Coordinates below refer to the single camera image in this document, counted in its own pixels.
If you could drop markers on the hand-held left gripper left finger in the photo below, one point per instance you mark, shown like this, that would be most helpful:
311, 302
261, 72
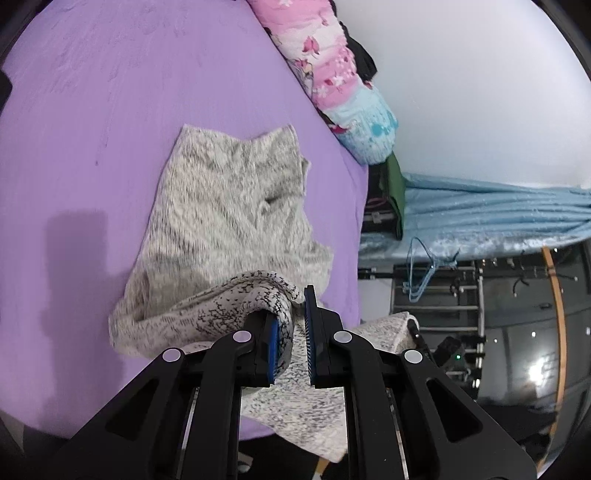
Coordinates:
273, 350

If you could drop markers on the black storage box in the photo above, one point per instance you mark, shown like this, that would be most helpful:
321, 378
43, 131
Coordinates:
378, 203

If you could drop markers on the green cloth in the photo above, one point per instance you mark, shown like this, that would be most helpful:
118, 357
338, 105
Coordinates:
396, 198

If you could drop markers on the curved wooden pole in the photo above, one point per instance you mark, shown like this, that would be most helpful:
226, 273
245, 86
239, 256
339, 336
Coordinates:
561, 323

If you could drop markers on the metal window railing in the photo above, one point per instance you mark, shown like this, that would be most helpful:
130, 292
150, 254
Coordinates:
480, 300

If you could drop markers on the grey knit jacket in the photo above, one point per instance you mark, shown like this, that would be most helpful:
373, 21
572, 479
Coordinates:
221, 221

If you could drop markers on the black garment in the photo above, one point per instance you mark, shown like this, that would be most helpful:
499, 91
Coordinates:
362, 60

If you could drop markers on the light blue curtain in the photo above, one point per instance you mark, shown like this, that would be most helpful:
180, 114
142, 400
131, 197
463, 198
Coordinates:
485, 212

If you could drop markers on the purple bed sheet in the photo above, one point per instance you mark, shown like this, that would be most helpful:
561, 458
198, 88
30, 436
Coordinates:
92, 115

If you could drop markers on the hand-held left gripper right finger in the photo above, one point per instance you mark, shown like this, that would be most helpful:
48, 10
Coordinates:
310, 341

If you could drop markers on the rolled floral quilt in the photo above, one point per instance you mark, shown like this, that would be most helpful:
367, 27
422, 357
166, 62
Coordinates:
332, 69

